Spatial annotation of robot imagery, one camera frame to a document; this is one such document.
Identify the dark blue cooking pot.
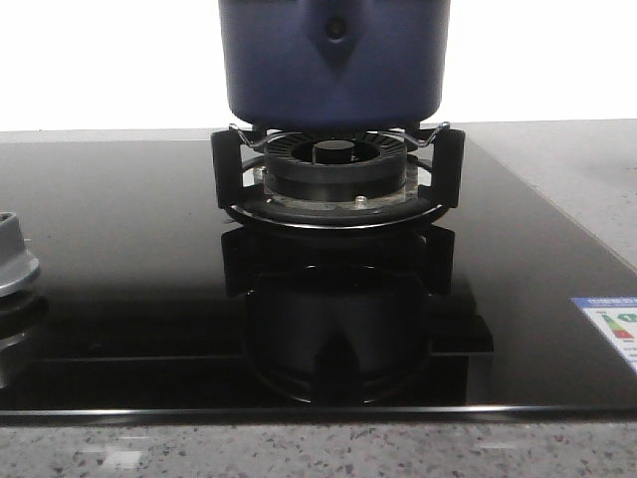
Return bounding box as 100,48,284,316
218,1,451,131

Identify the black pot support grate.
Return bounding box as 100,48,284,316
211,122,466,231

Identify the black gas burner head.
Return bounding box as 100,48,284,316
263,132,418,210

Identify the black glass cooktop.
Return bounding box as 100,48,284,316
1,139,636,424

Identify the silver stove control knob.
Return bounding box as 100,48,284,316
0,212,40,298

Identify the energy rating label sticker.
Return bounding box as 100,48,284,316
571,297,637,373

